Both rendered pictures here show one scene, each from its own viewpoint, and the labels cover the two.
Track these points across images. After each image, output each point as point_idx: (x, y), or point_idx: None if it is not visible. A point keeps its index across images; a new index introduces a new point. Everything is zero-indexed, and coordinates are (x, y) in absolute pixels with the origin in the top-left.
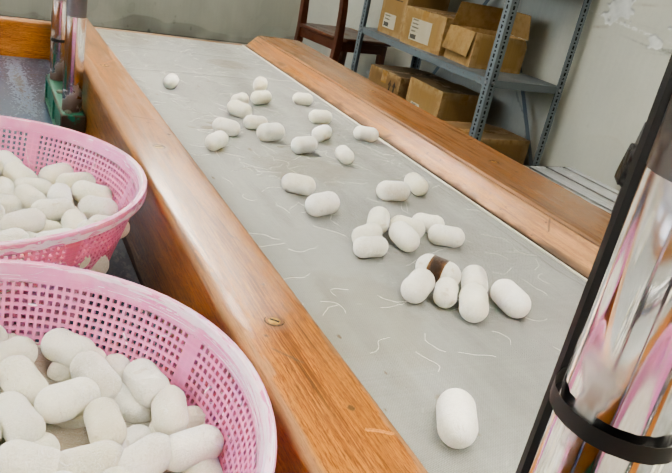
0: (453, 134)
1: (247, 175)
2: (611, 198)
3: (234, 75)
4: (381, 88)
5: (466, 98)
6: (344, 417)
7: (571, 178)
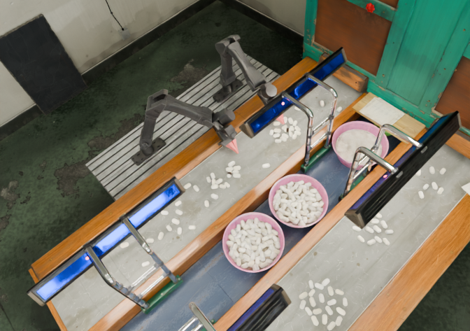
0: (145, 184)
1: (204, 215)
2: (112, 154)
3: (109, 261)
4: (103, 212)
5: None
6: (277, 173)
7: (99, 164)
